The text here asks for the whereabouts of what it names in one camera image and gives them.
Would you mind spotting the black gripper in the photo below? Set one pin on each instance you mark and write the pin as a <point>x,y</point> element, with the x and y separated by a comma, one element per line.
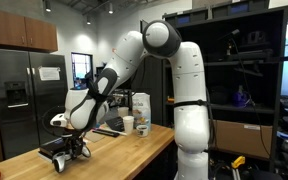
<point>72,141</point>

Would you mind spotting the silver game controller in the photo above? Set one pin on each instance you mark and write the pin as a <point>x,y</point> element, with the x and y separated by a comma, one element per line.
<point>60,161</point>

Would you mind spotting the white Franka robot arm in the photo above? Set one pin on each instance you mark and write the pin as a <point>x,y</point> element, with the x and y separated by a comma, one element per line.
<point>190,100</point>

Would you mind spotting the black box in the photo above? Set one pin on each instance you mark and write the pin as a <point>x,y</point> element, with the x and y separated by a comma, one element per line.
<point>50,148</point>

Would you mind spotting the brown cardboard box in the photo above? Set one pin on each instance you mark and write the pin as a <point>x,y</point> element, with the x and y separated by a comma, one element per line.
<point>244,138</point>

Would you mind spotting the brown cardboard piece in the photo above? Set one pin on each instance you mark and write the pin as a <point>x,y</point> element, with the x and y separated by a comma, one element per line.
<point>95,136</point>

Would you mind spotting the black remote control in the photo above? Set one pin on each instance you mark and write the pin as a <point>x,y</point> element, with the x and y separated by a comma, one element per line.
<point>105,133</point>

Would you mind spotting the white marker pen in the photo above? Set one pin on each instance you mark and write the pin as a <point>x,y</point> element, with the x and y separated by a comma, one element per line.
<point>120,132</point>

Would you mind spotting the black notebook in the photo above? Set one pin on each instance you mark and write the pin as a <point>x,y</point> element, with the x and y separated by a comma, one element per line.
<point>116,123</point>

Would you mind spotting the white plastic cup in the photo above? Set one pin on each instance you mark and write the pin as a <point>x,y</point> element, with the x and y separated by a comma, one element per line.
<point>124,111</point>

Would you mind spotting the stainless steel refrigerator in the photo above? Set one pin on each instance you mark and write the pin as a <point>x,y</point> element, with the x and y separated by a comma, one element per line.
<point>27,100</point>

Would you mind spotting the white ceramic mug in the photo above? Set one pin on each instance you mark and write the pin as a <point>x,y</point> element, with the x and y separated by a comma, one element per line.
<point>142,131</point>

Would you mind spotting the white paper bag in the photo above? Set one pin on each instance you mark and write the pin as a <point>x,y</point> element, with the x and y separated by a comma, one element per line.
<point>142,106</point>

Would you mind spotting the white paper sheet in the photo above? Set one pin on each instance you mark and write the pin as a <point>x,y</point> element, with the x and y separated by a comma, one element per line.
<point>49,73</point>

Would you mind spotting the glass panel door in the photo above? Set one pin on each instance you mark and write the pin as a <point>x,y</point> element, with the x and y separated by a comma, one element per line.
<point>81,68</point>

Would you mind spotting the ceiling track light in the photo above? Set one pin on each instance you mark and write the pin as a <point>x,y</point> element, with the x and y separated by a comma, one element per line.
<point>48,6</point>
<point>111,7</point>
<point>89,20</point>

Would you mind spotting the purple spray bottle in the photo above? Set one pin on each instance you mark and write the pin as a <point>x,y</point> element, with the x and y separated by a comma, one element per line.
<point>240,98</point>

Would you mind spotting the black shelving unit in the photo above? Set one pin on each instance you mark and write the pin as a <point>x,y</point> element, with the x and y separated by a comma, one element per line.
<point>250,66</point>

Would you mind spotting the wooden wall cabinets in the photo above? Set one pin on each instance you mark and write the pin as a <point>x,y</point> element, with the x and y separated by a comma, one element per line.
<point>17,30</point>

